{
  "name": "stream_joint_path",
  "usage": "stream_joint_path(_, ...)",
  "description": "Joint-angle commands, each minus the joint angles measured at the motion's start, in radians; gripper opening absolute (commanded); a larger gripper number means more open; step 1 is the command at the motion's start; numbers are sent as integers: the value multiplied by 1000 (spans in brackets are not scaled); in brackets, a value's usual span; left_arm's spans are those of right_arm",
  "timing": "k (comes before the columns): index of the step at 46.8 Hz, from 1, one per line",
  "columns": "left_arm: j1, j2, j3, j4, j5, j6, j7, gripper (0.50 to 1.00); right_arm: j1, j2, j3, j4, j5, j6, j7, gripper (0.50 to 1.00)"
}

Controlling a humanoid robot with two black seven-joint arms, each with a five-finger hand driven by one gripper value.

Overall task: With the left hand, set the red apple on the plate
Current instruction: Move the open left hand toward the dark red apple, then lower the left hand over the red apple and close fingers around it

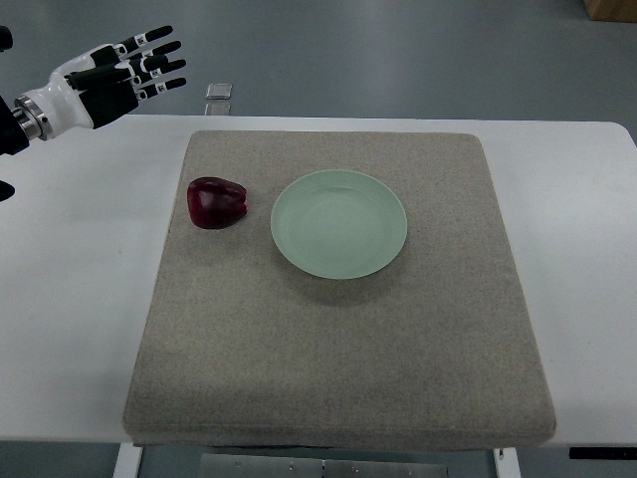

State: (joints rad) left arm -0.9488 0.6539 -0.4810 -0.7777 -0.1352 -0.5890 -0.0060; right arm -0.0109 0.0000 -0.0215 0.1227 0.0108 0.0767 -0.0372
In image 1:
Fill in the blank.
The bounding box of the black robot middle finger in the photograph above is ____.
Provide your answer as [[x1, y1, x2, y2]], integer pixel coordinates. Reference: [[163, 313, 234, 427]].
[[129, 58, 186, 78]]

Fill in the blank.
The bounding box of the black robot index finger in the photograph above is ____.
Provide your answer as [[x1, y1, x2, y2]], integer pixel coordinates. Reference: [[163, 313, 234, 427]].
[[135, 77, 187, 100]]

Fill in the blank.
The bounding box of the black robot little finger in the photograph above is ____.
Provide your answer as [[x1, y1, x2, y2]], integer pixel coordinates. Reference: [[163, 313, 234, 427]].
[[116, 26, 173, 53]]

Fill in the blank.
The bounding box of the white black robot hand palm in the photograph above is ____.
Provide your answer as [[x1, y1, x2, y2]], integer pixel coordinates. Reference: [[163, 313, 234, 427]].
[[14, 44, 138, 139]]

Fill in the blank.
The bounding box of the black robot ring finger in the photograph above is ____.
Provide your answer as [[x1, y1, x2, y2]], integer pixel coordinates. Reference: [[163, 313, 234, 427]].
[[126, 41, 181, 61]]

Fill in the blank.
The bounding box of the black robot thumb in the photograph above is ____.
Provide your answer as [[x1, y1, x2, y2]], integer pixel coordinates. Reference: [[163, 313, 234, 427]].
[[65, 68, 130, 91]]

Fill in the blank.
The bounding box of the dark red apple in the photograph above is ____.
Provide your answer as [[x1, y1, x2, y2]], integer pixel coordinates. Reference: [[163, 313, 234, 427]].
[[187, 176, 248, 230]]

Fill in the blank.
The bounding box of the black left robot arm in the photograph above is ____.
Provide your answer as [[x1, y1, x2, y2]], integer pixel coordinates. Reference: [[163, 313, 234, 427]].
[[1, 26, 186, 155]]

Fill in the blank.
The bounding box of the silver floor socket plate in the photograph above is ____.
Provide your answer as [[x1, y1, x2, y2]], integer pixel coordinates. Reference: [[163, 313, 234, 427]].
[[205, 83, 233, 101]]

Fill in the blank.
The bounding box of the light green plate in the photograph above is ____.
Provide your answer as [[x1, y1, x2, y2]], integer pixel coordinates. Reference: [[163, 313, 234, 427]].
[[270, 169, 408, 280]]

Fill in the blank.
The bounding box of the beige fabric mat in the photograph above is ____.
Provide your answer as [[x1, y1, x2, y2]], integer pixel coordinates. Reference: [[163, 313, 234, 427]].
[[123, 131, 556, 450]]

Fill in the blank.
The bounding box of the cardboard box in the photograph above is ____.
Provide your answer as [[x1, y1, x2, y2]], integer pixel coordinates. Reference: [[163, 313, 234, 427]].
[[583, 0, 637, 23]]

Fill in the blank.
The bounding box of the black table control panel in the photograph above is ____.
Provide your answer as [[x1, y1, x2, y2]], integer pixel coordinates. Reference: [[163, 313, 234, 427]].
[[568, 447, 637, 461]]

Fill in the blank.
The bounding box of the white table leg frame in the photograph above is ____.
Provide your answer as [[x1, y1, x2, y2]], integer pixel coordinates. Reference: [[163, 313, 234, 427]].
[[111, 443, 143, 478]]

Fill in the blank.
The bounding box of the grey metal base plate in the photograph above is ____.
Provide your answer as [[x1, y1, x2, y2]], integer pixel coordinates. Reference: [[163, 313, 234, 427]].
[[198, 454, 448, 478]]

